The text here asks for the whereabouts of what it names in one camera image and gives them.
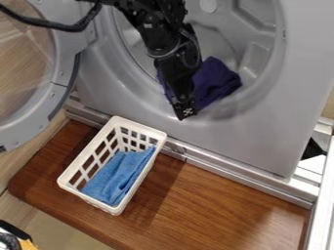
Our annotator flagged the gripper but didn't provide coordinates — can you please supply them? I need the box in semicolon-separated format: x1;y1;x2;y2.
152;53;204;122

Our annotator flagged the dark blue cloth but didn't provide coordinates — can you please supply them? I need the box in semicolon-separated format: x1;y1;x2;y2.
154;56;244;112

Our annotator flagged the white basket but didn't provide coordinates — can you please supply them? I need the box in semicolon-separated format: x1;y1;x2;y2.
56;115;169;217

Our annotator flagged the washing machine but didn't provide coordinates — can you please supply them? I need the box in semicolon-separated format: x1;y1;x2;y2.
0;0;334;180

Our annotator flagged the light blue cloth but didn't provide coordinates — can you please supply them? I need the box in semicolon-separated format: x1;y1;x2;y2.
80;146;158;207

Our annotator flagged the aluminium frame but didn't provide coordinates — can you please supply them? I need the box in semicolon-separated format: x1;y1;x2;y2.
63;99;334;250

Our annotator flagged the black cable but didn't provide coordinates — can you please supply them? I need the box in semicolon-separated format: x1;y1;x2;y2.
0;2;104;33

